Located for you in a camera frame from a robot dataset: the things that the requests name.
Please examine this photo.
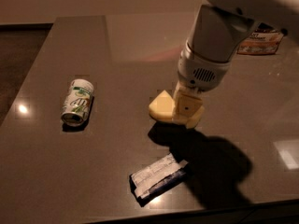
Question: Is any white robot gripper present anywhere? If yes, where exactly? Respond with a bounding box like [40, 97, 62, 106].
[172, 43, 231, 125]

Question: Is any yellow wavy sponge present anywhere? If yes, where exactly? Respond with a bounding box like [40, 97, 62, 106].
[148, 90, 206, 130]

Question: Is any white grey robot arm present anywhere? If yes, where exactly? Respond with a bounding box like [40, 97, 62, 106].
[172, 0, 299, 128]

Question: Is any blue rxbar blueberry wrapper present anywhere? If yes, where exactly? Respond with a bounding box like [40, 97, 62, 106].
[129, 153, 188, 206]

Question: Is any brown snack packet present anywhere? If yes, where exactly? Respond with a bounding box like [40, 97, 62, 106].
[237, 23, 284, 55]

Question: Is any green white soda can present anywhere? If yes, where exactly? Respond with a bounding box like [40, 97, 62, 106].
[61, 79, 94, 127]

